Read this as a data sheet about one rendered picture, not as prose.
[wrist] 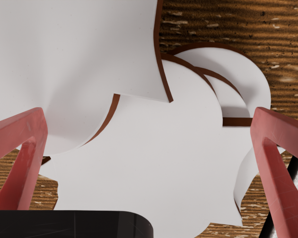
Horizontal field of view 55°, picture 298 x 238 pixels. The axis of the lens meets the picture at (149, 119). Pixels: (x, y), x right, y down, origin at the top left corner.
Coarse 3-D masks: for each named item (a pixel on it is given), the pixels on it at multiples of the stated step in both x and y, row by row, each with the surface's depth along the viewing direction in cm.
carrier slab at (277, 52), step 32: (192, 0) 17; (224, 0) 17; (256, 0) 17; (288, 0) 17; (160, 32) 18; (192, 32) 18; (224, 32) 18; (256, 32) 18; (288, 32) 18; (256, 64) 19; (288, 64) 19; (288, 96) 21; (0, 160) 24; (288, 160) 24; (256, 192) 26; (224, 224) 29; (256, 224) 29
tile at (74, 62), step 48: (0, 0) 13; (48, 0) 12; (96, 0) 12; (144, 0) 11; (0, 48) 13; (48, 48) 13; (96, 48) 12; (144, 48) 11; (0, 96) 14; (48, 96) 13; (96, 96) 12; (144, 96) 12; (48, 144) 13
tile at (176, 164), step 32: (128, 96) 14; (192, 96) 14; (128, 128) 15; (160, 128) 15; (192, 128) 15; (224, 128) 15; (64, 160) 16; (96, 160) 16; (128, 160) 16; (160, 160) 16; (192, 160) 16; (224, 160) 16; (64, 192) 17; (96, 192) 17; (128, 192) 17; (160, 192) 17; (192, 192) 17; (224, 192) 17; (160, 224) 19; (192, 224) 19
